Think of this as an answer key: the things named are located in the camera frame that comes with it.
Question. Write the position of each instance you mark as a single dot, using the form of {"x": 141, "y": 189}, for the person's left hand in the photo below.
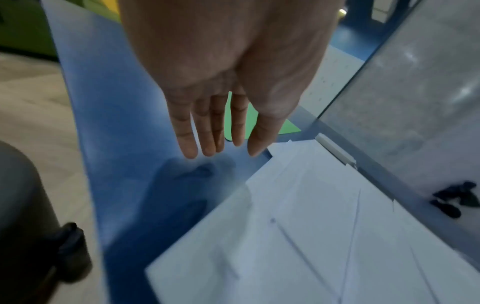
{"x": 225, "y": 53}

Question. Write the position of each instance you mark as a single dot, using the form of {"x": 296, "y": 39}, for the green folder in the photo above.
{"x": 252, "y": 121}

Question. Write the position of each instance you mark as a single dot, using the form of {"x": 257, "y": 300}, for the pile of white papers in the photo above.
{"x": 318, "y": 231}

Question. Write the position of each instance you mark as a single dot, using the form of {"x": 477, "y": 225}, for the dark green cabinet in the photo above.
{"x": 26, "y": 26}

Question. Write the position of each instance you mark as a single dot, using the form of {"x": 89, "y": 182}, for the black hanging item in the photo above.
{"x": 452, "y": 197}

